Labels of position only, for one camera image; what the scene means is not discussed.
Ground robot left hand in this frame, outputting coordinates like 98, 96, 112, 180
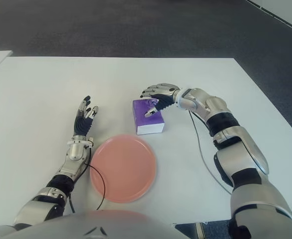
73, 95, 99, 137

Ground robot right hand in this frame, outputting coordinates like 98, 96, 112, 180
139, 83, 183, 118

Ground purple tissue paper pack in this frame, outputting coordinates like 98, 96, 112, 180
132, 98, 166, 136

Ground round pink plate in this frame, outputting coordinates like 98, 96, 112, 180
90, 134, 158, 203

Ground silver robot torso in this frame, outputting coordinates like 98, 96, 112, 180
1, 210, 184, 239

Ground dark stand base white stripe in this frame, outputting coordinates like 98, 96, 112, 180
175, 222, 207, 239

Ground grey right wrist cable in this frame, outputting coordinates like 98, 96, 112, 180
188, 111, 235, 196

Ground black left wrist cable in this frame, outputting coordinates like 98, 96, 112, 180
67, 146, 106, 214

